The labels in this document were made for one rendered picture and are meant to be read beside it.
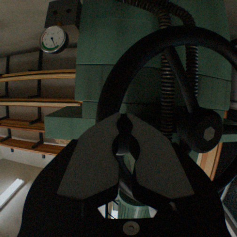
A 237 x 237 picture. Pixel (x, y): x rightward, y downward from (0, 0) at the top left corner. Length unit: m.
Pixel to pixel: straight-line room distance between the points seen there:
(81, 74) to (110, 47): 0.09
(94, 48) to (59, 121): 0.20
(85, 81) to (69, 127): 0.12
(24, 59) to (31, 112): 1.21
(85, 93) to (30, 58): 3.25
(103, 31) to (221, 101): 0.37
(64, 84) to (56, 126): 2.72
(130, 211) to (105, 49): 0.59
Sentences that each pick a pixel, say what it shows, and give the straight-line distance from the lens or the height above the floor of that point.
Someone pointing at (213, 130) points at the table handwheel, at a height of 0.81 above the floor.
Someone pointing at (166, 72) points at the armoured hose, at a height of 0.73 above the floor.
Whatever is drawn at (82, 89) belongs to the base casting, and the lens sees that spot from 0.37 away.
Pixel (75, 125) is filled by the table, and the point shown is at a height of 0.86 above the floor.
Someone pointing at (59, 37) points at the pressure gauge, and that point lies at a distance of 0.34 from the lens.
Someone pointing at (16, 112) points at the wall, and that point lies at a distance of 3.83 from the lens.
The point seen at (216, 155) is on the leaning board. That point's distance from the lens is 2.07.
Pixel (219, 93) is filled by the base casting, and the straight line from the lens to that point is 0.46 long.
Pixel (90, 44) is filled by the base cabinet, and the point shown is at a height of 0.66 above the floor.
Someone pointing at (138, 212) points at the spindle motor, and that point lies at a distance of 0.66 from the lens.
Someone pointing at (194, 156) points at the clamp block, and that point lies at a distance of 0.34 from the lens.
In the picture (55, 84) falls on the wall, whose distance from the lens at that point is 3.18.
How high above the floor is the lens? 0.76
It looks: 11 degrees up
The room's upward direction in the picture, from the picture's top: 177 degrees counter-clockwise
